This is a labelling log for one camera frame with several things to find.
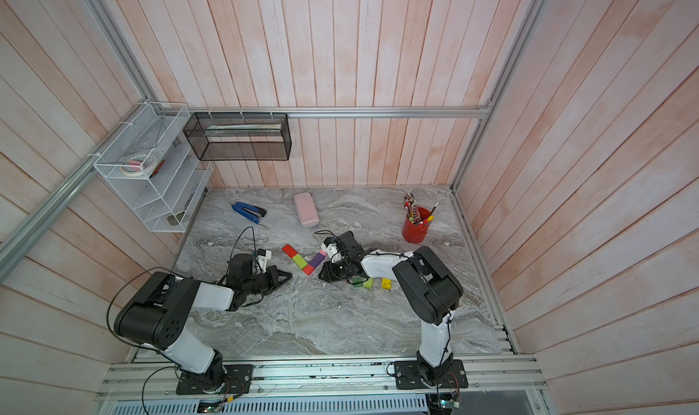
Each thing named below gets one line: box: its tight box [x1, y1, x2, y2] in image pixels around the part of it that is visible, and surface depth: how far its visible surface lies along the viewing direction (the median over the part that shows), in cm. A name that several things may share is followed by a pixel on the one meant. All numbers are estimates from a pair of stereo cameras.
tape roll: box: [120, 151, 158, 177], surface depth 75 cm
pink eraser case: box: [293, 192, 320, 226], surface depth 112 cm
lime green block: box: [292, 253, 309, 270], surface depth 98 cm
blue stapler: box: [231, 201, 267, 224], surface depth 113 cm
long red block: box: [282, 243, 299, 259], surface depth 103 cm
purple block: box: [309, 252, 325, 269], surface depth 100 cm
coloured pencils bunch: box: [402, 192, 440, 225], surface depth 97 cm
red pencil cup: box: [402, 206, 436, 244], surface depth 98 cm
